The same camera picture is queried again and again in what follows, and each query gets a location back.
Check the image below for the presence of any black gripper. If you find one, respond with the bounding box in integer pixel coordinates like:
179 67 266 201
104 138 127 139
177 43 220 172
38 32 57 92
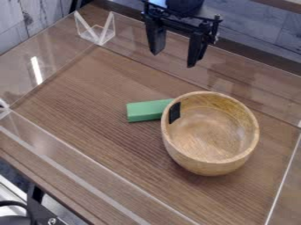
140 0 222 68

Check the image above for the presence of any green rectangular stick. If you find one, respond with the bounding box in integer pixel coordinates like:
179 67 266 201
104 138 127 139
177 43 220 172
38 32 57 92
125 98 172 122

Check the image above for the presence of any black sticker on bowl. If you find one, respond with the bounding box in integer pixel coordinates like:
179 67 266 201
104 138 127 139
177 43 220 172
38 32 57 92
168 102 180 123

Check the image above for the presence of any wooden bowl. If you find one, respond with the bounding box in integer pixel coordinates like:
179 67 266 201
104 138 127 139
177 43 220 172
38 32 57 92
160 91 259 176

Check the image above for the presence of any clear acrylic corner bracket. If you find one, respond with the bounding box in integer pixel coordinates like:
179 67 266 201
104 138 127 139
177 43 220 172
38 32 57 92
73 11 115 46

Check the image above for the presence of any black table leg bracket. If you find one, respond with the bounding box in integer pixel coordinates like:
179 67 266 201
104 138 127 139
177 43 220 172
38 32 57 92
26 184 66 225

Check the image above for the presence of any black cable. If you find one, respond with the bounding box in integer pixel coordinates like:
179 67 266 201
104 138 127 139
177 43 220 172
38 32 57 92
0 200 29 218

